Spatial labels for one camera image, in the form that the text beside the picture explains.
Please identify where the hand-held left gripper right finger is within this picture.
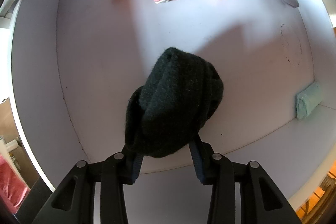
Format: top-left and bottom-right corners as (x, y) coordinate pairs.
(189, 135), (302, 224)

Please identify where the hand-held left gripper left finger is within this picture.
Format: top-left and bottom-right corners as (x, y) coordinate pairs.
(31, 144), (144, 224)

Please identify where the dark green knit hat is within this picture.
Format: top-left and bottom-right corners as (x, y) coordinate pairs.
(125, 47), (225, 159)

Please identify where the pale green cloth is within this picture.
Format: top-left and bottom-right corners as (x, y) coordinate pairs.
(296, 82), (324, 121)

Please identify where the red cloth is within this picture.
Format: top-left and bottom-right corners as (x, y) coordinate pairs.
(0, 156), (30, 207)

